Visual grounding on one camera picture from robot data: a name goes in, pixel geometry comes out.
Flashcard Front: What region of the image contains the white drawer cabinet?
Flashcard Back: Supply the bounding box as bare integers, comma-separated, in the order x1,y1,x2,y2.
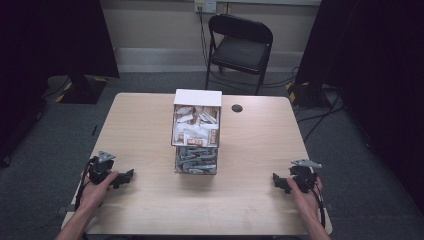
173,88,223,108

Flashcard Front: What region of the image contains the pile of white brown packets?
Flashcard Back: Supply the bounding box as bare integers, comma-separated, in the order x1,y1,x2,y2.
173,105,220,147

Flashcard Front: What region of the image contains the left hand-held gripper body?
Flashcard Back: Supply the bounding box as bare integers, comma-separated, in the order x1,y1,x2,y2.
87,150,117,186

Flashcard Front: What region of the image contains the black floor cable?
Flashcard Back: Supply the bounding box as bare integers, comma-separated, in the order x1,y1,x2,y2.
295,89,346,143

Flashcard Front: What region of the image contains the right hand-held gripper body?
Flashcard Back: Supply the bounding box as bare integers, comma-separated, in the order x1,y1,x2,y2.
288,158,323,195

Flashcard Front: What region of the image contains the black stand base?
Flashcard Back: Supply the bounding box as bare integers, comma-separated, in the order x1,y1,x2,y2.
55,74,110,105
285,81,331,108

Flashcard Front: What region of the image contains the black curtain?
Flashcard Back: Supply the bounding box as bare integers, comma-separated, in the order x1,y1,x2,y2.
294,0,424,214
0,0,121,168

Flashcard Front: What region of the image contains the pile of grey packets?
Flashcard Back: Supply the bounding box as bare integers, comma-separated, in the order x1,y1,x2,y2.
175,146,218,175

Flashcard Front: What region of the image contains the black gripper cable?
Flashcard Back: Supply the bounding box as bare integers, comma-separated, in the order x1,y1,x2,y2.
310,179,328,231
73,156,98,212

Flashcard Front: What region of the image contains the white wall socket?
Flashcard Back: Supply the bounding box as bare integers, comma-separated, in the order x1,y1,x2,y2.
193,0,218,15

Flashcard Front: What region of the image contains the clear open drawer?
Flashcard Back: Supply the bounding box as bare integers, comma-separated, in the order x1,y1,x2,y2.
173,145,219,176

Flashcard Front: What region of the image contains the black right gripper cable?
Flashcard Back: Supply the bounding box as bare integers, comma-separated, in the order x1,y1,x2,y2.
310,179,328,231

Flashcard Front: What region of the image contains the black folding chair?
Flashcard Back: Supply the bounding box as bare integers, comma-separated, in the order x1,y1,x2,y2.
204,13,275,97

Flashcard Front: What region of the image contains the black wall cable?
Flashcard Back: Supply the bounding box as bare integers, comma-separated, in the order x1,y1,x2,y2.
197,9,212,69

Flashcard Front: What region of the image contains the person's right hand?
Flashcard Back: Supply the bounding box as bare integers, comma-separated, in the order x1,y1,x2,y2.
286,176,324,222

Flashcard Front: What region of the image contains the person's left hand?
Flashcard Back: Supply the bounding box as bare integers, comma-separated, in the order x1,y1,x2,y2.
77,170,120,215

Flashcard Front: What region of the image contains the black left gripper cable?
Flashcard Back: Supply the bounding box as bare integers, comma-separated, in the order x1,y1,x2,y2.
73,156,98,212

